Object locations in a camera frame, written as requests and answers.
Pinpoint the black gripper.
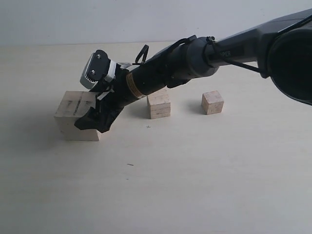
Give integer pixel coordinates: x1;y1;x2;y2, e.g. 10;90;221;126
74;63;133;133

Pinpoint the largest wooden cube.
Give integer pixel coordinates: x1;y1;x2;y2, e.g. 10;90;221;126
54;91;101;141

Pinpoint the smallest wooden cube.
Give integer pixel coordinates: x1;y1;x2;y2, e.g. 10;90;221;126
201;91;224;115

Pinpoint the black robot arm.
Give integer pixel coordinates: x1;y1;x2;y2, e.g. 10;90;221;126
74;9;312;133

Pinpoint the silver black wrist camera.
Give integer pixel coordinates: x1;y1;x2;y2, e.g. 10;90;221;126
80;50;117;90

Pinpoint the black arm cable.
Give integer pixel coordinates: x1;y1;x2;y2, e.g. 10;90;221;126
134;14;312;74

